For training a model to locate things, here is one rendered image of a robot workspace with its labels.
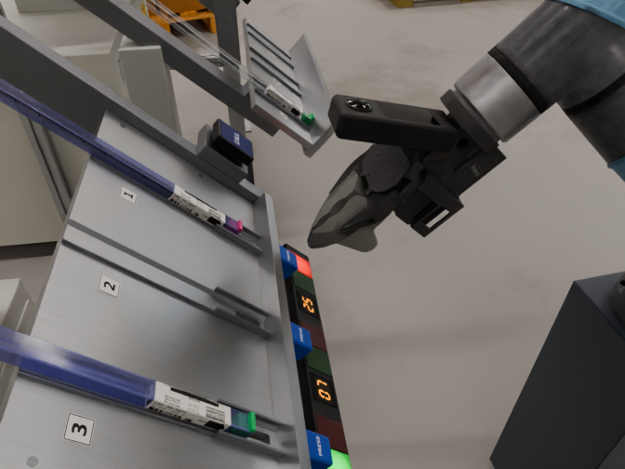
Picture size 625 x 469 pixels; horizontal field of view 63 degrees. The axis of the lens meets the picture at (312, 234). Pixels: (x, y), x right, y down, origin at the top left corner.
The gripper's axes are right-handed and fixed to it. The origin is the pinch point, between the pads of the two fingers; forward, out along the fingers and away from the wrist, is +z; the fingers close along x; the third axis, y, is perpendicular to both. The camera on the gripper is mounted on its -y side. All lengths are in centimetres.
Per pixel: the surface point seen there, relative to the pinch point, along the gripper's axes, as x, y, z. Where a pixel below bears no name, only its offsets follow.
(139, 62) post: 34.4, -18.8, 9.9
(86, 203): -7.1, -21.7, 5.1
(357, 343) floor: 39, 64, 40
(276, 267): -4.7, -3.2, 2.9
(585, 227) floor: 74, 124, -19
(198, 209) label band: -0.8, -11.7, 4.2
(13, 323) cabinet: 3.9, -16.7, 34.9
